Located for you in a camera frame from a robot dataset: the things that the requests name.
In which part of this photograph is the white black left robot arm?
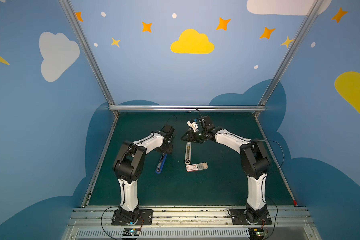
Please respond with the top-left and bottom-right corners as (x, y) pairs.
(113, 124), (175, 225)

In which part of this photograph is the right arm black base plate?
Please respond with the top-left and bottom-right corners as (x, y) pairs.
(228, 208), (272, 225)

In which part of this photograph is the right green circuit board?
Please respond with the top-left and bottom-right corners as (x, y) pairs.
(248, 228), (265, 240)

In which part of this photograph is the right aluminium frame post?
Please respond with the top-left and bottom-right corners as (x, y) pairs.
(258, 0), (324, 111)

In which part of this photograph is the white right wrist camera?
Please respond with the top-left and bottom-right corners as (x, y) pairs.
(187, 119), (199, 132)

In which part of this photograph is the red white staple box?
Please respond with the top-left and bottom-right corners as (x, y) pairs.
(186, 163), (208, 173)

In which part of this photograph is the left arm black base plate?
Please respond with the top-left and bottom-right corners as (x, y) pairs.
(111, 208), (153, 226)

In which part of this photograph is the left green circuit board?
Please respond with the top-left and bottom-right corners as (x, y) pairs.
(122, 229), (141, 237)

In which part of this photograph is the green circuit board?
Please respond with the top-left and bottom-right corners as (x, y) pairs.
(248, 228), (265, 240)
(122, 229), (141, 237)

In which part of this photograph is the left aluminium frame post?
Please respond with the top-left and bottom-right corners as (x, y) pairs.
(59, 0), (120, 118)

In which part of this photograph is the beige black stapler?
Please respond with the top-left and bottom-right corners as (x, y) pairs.
(185, 142), (192, 165)

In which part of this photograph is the aluminium frame post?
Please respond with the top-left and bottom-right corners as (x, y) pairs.
(59, 0), (120, 118)
(258, 0), (324, 111)

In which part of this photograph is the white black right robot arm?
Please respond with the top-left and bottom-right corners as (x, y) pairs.
(181, 116), (272, 225)

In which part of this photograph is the aluminium back crossbar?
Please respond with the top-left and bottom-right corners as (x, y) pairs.
(109, 105), (266, 112)

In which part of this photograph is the aluminium front rail frame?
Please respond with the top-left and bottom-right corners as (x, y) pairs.
(62, 206), (321, 240)

